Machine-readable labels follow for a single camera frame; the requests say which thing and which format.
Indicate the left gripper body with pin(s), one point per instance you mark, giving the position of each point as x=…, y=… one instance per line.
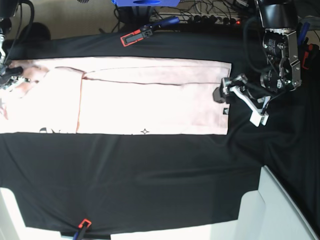
x=222, y=94

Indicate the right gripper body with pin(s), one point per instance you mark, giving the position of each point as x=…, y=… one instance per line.
x=12, y=78

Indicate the light pink T-shirt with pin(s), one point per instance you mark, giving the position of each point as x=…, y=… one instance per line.
x=116, y=96

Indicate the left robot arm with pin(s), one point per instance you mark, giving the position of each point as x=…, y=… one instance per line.
x=279, y=19

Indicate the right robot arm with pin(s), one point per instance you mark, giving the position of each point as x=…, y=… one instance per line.
x=8, y=10

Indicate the red black clamp right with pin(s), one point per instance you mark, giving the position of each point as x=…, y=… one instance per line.
x=305, y=49

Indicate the blue plastic object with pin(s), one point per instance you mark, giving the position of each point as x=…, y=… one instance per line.
x=146, y=3

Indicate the black tablecloth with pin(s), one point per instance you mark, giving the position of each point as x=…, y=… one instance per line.
x=148, y=182

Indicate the red black clamp bottom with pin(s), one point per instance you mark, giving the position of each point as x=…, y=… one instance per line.
x=82, y=229

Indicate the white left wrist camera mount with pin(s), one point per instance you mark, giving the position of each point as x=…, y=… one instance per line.
x=257, y=117

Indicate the blue-handled red black clamp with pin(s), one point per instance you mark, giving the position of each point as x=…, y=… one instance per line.
x=147, y=31

